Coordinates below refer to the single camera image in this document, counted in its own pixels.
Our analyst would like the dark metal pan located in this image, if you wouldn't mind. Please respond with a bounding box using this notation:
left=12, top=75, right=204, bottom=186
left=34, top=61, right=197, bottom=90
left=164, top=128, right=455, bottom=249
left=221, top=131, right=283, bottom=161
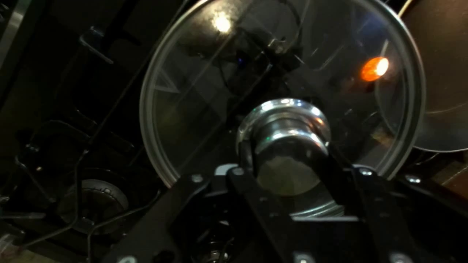
left=375, top=0, right=468, bottom=156

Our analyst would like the black gas stove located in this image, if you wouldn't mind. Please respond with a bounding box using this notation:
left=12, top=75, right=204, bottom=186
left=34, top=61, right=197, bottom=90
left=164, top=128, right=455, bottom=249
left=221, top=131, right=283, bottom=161
left=0, top=0, right=468, bottom=263

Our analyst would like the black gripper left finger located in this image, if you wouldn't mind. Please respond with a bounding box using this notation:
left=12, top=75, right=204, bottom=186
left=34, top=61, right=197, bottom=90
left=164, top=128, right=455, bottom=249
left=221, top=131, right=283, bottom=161
left=104, top=164, right=305, bottom=263

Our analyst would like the glass lid with steel knob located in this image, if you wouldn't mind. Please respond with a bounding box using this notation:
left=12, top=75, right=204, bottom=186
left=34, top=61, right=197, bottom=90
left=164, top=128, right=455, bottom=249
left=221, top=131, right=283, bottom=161
left=138, top=0, right=428, bottom=220

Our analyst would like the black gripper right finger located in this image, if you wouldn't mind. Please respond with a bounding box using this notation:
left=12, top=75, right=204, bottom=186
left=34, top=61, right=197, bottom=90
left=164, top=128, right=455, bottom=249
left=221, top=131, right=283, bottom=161
left=324, top=141, right=468, bottom=263

